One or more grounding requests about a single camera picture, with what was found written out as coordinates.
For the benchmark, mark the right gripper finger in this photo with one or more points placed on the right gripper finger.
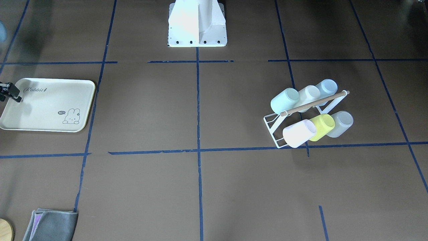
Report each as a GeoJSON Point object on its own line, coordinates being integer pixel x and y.
{"type": "Point", "coordinates": [9, 90]}

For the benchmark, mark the cream rabbit serving tray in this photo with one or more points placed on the cream rabbit serving tray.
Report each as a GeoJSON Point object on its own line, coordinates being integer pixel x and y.
{"type": "Point", "coordinates": [49, 104]}

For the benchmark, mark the mint green cup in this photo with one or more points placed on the mint green cup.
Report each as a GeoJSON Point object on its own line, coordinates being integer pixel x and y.
{"type": "Point", "coordinates": [285, 100]}

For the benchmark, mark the pink cup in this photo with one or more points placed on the pink cup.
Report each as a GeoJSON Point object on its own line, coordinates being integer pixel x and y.
{"type": "Point", "coordinates": [297, 134]}

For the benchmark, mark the white cup on rack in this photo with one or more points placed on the white cup on rack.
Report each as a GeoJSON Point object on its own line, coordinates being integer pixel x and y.
{"type": "Point", "coordinates": [307, 95]}

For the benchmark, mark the yellow cup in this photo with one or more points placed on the yellow cup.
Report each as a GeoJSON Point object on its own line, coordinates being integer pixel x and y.
{"type": "Point", "coordinates": [324, 123]}

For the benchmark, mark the light blue cup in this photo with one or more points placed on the light blue cup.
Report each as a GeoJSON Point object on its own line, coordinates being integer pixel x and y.
{"type": "Point", "coordinates": [327, 87]}

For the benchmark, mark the grey translucent cup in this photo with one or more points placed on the grey translucent cup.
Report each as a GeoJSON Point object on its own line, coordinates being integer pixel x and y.
{"type": "Point", "coordinates": [343, 121]}

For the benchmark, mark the grey folded cloth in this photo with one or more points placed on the grey folded cloth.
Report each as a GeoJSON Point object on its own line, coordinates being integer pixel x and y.
{"type": "Point", "coordinates": [51, 225]}

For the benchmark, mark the wooden mug tree stand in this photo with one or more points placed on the wooden mug tree stand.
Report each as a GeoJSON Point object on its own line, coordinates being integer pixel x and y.
{"type": "Point", "coordinates": [6, 231]}

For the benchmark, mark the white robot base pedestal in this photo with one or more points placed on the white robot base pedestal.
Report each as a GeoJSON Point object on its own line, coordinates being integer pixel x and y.
{"type": "Point", "coordinates": [197, 23]}

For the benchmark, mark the white wire cup rack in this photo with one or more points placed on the white wire cup rack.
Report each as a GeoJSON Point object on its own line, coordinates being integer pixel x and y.
{"type": "Point", "coordinates": [324, 106]}

